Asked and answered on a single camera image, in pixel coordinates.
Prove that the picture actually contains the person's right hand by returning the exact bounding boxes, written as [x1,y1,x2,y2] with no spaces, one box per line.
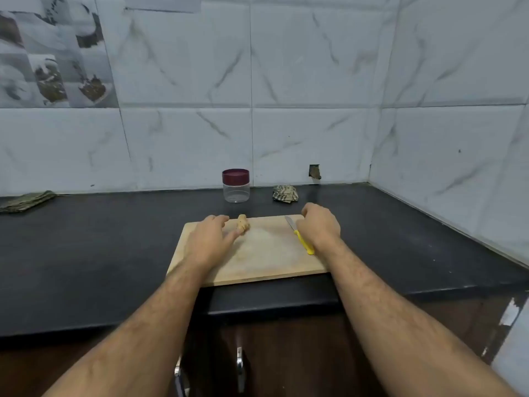
[295,202,342,261]

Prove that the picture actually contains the decorative picture tiles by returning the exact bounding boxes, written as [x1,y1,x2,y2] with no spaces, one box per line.
[0,0,118,109]

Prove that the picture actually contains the metal cabinet handle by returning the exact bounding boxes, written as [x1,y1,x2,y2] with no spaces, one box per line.
[236,346,248,394]
[174,355,190,397]

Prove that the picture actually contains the yellow handled knife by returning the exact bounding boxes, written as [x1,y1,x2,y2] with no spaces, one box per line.
[284,214,317,256]

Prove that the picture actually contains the crumpled patterned cloth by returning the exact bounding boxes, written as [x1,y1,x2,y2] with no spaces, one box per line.
[272,184,300,203]

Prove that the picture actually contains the wooden cutting board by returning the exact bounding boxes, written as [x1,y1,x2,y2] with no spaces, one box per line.
[167,213,332,287]

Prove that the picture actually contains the person's left forearm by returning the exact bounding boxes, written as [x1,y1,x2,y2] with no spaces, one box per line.
[45,262,209,397]

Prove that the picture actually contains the brown wooden cabinet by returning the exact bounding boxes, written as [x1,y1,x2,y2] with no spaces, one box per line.
[0,292,529,397]

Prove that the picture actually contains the black countertop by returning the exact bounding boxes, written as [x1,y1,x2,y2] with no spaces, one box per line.
[0,183,529,340]

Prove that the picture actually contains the folded green cloth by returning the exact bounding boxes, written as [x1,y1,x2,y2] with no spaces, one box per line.
[0,190,57,215]

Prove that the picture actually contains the clear jar maroon lid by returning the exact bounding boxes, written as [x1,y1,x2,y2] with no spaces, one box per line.
[222,168,251,203]

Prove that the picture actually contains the person's right forearm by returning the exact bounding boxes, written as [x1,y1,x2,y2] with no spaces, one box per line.
[319,242,519,397]

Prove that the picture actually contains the person's left hand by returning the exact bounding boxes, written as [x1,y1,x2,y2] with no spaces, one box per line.
[182,214,250,275]

